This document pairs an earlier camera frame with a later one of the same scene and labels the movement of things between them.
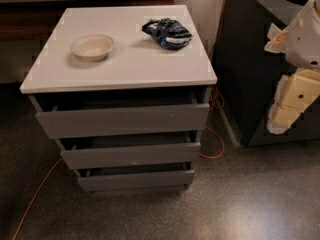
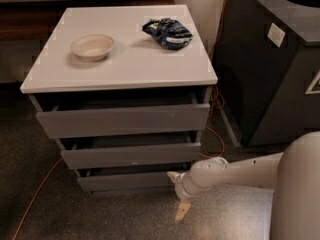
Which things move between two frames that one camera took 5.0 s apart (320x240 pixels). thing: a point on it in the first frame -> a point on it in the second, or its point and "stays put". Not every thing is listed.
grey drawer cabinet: (125, 93) stays put
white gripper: (304, 40) -> (184, 185)
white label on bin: (273, 31) stays put
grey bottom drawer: (134, 176) stays put
